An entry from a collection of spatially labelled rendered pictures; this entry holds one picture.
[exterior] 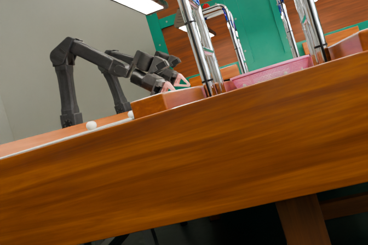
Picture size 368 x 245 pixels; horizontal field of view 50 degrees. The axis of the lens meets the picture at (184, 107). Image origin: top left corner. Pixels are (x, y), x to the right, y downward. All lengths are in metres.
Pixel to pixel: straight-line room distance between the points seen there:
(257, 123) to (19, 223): 0.40
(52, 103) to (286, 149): 3.34
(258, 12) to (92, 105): 1.83
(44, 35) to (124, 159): 3.28
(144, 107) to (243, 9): 1.87
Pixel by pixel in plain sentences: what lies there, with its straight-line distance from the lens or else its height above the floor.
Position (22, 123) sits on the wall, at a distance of 3.95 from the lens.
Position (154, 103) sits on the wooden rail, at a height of 0.75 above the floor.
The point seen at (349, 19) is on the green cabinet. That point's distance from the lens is 2.41.
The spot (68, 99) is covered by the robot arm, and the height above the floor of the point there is 0.88.
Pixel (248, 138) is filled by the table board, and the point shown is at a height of 0.67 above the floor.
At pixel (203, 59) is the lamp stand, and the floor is 0.81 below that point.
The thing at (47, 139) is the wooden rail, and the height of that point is 0.75.
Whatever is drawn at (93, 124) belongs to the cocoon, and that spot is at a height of 0.75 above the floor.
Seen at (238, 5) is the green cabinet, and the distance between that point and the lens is 2.40.
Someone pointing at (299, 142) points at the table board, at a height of 0.65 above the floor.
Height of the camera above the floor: 0.74
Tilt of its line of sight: 1 degrees down
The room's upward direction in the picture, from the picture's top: 17 degrees counter-clockwise
